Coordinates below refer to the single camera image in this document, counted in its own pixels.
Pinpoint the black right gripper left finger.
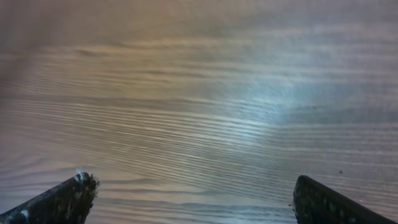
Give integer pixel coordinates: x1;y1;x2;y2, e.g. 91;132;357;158
1;172;100;224

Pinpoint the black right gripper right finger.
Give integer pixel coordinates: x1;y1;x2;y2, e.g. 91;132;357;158
293;175;397;224

